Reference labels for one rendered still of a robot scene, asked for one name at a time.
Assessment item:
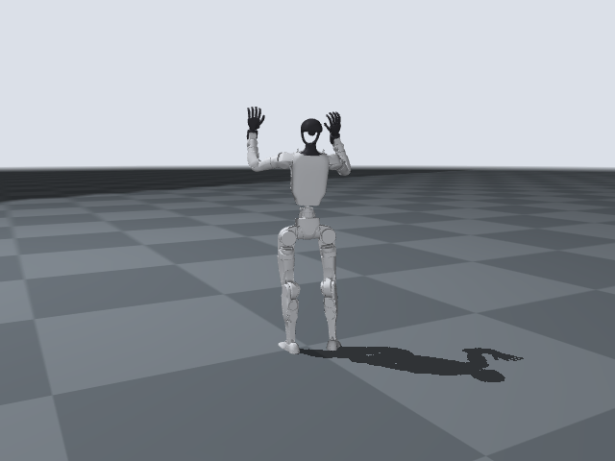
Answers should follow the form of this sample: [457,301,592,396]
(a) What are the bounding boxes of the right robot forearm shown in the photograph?
[332,137,351,172]

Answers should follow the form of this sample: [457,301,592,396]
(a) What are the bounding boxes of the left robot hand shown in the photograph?
[247,107,265,139]

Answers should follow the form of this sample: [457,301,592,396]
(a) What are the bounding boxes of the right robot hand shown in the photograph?
[324,112,341,144]

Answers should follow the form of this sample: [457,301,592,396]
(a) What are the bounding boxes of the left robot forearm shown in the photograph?
[247,133,259,167]

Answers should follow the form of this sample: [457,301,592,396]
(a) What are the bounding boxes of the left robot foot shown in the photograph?
[279,340,300,354]

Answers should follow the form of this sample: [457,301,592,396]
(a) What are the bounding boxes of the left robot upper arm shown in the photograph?
[249,152,294,172]

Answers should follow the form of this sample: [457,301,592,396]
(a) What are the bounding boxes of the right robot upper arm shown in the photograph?
[328,154,351,176]

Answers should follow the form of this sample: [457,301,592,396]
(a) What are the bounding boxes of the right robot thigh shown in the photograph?
[318,225,336,297]

